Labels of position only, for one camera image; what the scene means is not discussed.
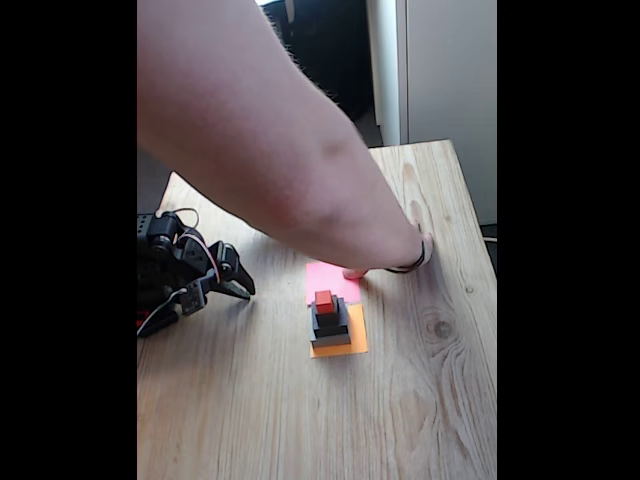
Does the person's hand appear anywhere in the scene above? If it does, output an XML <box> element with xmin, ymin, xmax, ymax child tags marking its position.
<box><xmin>341</xmin><ymin>222</ymin><xmax>435</xmax><ymax>281</ymax></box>

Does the dark metal bracelet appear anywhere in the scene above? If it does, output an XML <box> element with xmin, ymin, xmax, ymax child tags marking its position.
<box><xmin>383</xmin><ymin>238</ymin><xmax>428</xmax><ymax>275</ymax></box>

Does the pink paper sheet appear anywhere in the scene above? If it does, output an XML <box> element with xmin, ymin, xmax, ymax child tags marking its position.
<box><xmin>305</xmin><ymin>260</ymin><xmax>363</xmax><ymax>307</ymax></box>

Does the small wrist camera board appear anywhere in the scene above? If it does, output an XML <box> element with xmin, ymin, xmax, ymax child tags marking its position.
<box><xmin>178</xmin><ymin>278</ymin><xmax>210</xmax><ymax>317</ymax></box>

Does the small dark cube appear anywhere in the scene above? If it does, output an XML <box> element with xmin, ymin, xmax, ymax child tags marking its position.
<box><xmin>315</xmin><ymin>295</ymin><xmax>342</xmax><ymax>329</ymax></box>

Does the orange paper sheet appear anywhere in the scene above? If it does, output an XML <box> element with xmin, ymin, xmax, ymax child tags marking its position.
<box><xmin>308</xmin><ymin>302</ymin><xmax>369</xmax><ymax>360</ymax></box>

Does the medium dark block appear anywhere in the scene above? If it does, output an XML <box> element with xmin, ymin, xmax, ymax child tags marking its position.
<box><xmin>310</xmin><ymin>301</ymin><xmax>351</xmax><ymax>338</ymax></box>

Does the large grey block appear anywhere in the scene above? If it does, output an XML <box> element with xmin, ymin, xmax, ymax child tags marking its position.
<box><xmin>309</xmin><ymin>323</ymin><xmax>353</xmax><ymax>350</ymax></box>

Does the white cabinet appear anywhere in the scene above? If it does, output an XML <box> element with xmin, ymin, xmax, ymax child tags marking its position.
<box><xmin>366</xmin><ymin>0</ymin><xmax>498</xmax><ymax>226</ymax></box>

